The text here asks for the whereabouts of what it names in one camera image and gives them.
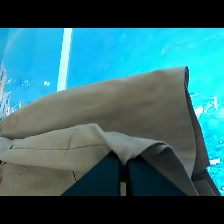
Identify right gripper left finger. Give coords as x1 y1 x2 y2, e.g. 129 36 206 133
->
61 150 121 197

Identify beige trousers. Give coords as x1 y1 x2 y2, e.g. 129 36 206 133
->
0 66 222 197

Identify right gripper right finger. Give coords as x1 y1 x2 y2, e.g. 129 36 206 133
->
126 154 188 197

